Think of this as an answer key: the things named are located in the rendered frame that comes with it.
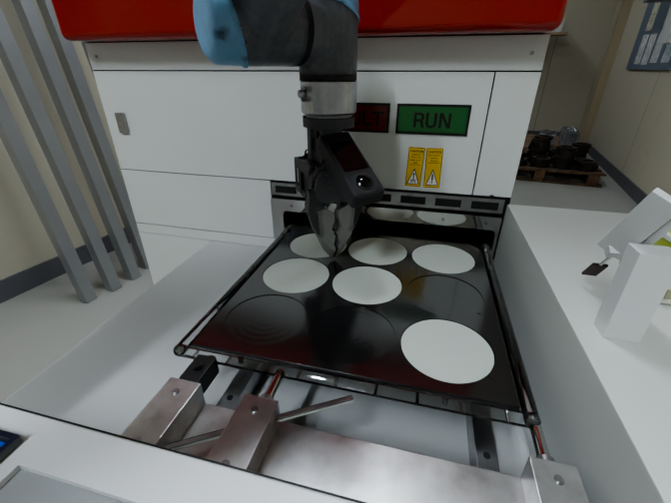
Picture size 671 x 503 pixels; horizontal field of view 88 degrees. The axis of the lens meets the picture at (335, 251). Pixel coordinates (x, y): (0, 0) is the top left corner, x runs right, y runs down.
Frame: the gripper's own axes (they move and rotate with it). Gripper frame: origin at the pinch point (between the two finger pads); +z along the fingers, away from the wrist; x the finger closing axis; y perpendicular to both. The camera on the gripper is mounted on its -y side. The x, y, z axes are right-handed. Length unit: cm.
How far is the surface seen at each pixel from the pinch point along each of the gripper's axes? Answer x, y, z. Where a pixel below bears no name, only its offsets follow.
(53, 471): 31.7, -25.2, -4.2
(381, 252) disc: -8.3, -0.9, 1.8
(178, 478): 25.0, -29.0, -4.2
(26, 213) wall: 97, 206, 48
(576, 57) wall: -652, 382, -43
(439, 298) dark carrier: -8.0, -15.5, 1.9
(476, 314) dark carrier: -9.8, -20.3, 1.9
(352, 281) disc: 0.5, -6.6, 1.8
